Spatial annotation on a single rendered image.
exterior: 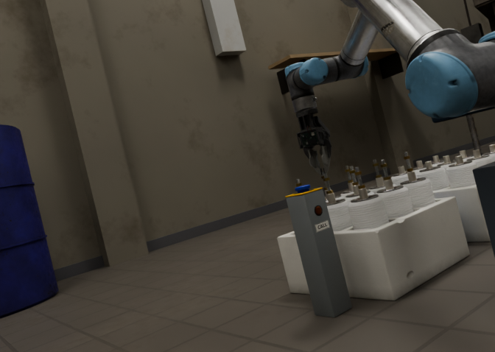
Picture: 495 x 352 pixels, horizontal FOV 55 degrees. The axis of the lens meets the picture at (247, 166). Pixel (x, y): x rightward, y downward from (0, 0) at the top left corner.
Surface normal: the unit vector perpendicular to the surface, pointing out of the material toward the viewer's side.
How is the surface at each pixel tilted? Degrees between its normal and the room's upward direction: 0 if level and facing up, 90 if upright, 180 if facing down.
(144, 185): 90
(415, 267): 90
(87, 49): 90
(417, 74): 96
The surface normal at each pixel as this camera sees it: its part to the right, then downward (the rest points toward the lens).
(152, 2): 0.57, -0.15
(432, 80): -0.89, 0.33
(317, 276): -0.77, 0.18
